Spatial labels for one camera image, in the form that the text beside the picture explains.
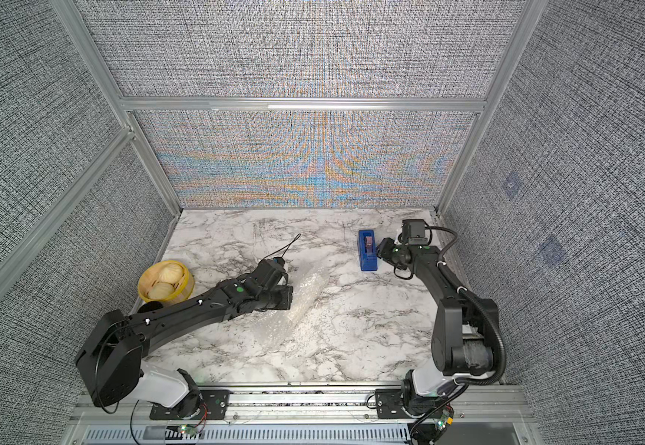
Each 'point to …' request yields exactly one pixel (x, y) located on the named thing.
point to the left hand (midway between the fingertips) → (298, 296)
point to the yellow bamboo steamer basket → (183, 289)
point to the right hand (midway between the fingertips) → (381, 243)
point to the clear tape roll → (368, 243)
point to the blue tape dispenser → (368, 250)
